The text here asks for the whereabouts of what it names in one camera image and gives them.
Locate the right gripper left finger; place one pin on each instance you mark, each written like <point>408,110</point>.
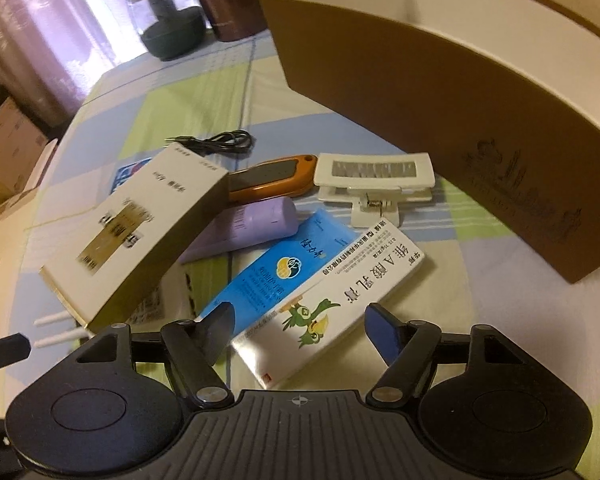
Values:
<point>192,349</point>

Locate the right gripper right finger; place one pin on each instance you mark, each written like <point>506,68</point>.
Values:
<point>408,351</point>

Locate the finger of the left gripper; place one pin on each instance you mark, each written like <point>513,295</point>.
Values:
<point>13,349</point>

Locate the white green medicine box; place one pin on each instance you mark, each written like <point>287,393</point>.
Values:
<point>327,305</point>

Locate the white gold carton box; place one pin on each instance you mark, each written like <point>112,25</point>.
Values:
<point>124,247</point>

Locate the purple cream tube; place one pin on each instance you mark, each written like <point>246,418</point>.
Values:
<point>244,226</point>

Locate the orange black utility knife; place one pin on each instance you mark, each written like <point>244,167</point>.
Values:
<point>291,176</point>

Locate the blue white cream tube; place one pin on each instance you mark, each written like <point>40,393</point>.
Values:
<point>282,268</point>

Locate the blue label plastic case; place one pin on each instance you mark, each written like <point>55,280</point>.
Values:
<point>126,172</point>

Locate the white clip holder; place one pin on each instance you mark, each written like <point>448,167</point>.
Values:
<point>375,186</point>

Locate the cardboard boxes stack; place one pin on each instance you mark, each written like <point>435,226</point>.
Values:
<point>25,153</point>

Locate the brown cardboard storage box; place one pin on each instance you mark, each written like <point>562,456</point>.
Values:
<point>504,96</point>

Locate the dark glass humidifier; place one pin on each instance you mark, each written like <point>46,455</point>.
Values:
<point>168,29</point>

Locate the pink sheer curtain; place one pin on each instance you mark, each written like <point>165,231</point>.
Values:
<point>52,52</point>

